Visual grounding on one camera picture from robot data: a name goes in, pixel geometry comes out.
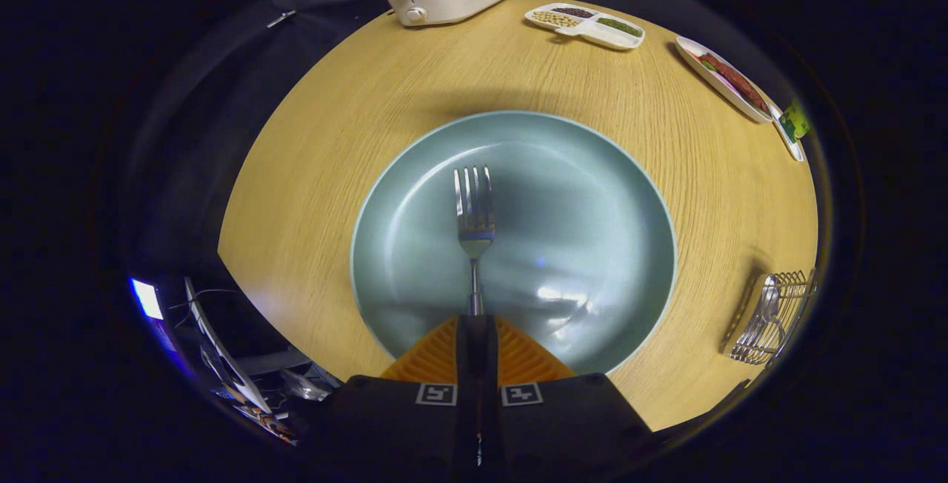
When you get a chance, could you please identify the perforated metal basket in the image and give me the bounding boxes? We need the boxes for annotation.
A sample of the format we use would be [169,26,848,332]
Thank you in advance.
[720,270,818,365]

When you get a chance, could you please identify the metal spoon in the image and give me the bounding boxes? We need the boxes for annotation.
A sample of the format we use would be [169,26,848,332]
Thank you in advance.
[755,283,786,350]

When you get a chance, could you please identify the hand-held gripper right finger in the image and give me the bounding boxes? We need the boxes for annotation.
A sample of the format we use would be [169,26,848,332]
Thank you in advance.
[484,315,652,469]

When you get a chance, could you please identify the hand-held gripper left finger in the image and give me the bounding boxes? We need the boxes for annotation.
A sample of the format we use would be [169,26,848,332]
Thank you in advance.
[318,315,479,469]

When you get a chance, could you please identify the white divided snack tray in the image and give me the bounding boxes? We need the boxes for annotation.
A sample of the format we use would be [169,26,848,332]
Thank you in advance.
[524,3,646,51]

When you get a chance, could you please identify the white square saucer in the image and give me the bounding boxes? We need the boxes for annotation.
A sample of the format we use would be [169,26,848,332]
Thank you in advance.
[768,101,806,163]

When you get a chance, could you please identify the fork with wooden handle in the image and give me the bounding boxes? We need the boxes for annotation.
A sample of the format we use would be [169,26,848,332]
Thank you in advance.
[454,165,496,317]

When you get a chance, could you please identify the teal round plate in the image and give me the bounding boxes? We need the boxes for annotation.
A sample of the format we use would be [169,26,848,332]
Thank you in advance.
[350,110,678,376]

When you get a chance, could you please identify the brown steak piece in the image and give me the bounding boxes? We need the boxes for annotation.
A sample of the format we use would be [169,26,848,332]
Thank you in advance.
[698,53,771,115]

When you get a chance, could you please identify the green drink bottle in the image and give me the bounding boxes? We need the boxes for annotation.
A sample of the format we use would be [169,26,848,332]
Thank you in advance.
[779,100,812,144]

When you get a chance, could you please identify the white oval food plate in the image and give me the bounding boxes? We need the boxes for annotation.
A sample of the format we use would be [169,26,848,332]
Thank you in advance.
[675,36,775,124]

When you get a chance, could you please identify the lit computer monitor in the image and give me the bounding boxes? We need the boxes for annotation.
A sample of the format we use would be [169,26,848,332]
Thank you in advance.
[130,278,177,354]

